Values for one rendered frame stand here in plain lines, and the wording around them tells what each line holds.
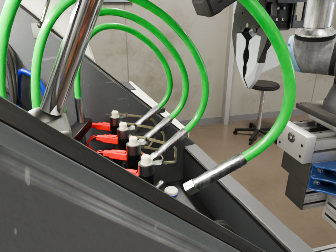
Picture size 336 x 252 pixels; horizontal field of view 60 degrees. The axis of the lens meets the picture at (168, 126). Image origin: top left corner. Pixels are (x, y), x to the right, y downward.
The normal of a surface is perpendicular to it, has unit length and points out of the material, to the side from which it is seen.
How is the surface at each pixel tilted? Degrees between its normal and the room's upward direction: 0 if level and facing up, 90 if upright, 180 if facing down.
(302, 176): 90
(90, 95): 90
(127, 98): 90
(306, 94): 90
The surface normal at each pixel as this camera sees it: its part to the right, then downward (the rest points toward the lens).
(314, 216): 0.00, -0.92
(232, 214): -0.93, 0.14
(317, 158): 0.25, 0.37
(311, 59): -0.52, 0.46
